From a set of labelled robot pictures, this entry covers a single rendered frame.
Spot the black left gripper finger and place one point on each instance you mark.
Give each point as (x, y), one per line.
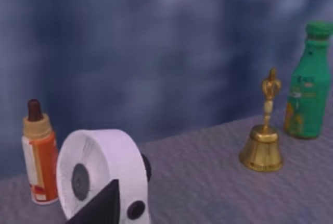
(102, 206)

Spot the white round desk fan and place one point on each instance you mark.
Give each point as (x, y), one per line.
(104, 161)

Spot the orange white dropper bottle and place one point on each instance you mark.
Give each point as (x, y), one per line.
(39, 156)

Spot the brass hand bell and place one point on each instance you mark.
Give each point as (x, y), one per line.
(261, 148)

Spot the green plastic drink bottle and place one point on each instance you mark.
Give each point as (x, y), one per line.
(308, 91)

